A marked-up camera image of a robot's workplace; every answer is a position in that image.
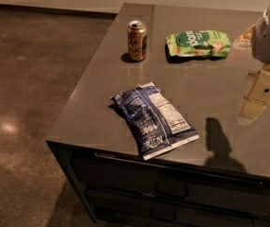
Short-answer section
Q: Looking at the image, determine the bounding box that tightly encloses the dark drawer cabinet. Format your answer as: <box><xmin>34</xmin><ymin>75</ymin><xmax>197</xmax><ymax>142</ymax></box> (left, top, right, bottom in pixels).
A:
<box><xmin>46</xmin><ymin>139</ymin><xmax>270</xmax><ymax>227</ymax></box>

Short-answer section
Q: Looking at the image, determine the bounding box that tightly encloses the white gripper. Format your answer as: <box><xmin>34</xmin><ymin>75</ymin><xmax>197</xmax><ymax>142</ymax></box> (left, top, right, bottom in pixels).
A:
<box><xmin>232</xmin><ymin>5</ymin><xmax>270</xmax><ymax>126</ymax></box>

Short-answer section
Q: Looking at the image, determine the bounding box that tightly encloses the green snack bag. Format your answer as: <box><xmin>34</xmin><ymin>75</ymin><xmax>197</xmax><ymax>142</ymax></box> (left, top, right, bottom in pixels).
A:
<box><xmin>166</xmin><ymin>30</ymin><xmax>231</xmax><ymax>58</ymax></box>

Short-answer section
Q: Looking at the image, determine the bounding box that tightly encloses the orange soda can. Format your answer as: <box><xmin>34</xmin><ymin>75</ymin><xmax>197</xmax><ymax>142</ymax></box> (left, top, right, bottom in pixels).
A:
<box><xmin>127</xmin><ymin>20</ymin><xmax>148</xmax><ymax>61</ymax></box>

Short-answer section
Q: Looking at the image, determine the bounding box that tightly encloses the blue chip bag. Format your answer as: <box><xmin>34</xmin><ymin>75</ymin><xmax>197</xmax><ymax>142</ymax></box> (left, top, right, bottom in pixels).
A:
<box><xmin>111</xmin><ymin>82</ymin><xmax>199</xmax><ymax>160</ymax></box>

